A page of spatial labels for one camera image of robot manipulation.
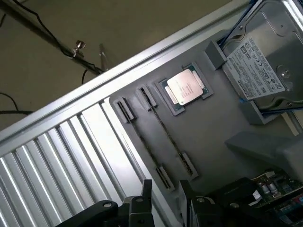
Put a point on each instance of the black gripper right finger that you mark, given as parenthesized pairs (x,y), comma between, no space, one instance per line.
(187,212)

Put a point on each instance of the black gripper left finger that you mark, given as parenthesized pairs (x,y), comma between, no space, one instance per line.
(144,212)

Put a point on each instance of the grey plastic parts rack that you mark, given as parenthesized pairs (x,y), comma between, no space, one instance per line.
(201,132)

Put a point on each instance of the green graphics card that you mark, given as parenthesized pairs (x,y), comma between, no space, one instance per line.
(272,189)

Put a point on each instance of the silver CPU chip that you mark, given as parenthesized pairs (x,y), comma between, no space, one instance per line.
(184,87)

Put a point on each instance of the silver clamp knob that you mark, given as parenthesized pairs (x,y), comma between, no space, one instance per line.
(79,45)

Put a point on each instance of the silver hard disk with label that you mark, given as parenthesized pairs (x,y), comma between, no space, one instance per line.
(272,35)

